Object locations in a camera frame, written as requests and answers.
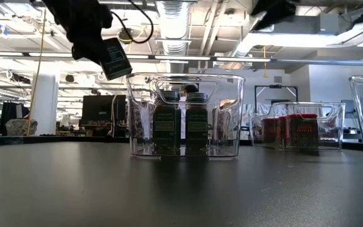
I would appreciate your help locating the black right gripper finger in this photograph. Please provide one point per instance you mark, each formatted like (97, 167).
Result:
(276, 11)

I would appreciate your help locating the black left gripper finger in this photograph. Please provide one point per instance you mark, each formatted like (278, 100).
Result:
(88, 50)

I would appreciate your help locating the black ceiling dome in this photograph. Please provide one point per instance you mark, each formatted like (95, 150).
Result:
(125, 34)

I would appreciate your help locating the grey air unit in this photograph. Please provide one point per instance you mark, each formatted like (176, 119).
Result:
(326, 23)

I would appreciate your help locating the black monitor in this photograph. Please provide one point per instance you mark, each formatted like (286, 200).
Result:
(101, 110)

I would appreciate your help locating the white pillar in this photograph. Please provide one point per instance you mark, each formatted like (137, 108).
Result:
(47, 107)

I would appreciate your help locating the black chair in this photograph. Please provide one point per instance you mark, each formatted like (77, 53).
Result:
(9, 113)

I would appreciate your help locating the grey crumpled bag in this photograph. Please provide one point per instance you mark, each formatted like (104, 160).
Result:
(20, 127)

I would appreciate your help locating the person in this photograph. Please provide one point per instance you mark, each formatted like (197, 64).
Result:
(191, 89)

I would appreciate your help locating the silver ventilation duct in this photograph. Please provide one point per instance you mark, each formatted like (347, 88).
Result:
(173, 31)

